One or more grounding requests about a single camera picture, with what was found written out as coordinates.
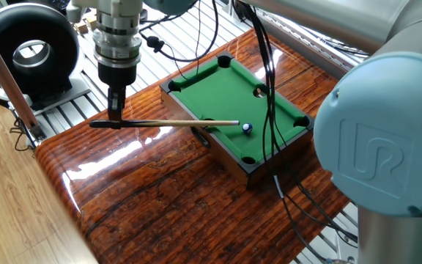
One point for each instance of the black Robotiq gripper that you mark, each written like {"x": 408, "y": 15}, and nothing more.
{"x": 117, "y": 75}

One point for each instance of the white and blue pool ball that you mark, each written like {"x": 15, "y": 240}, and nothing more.
{"x": 247, "y": 128}

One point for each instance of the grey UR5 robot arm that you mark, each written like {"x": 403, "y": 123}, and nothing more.
{"x": 379, "y": 132}

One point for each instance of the mini green felt pool table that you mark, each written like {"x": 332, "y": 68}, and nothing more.
{"x": 225, "y": 95}

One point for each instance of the black keyboard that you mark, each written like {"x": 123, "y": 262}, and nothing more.
{"x": 55, "y": 3}

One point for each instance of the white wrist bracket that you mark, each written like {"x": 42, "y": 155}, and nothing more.
{"x": 123, "y": 7}

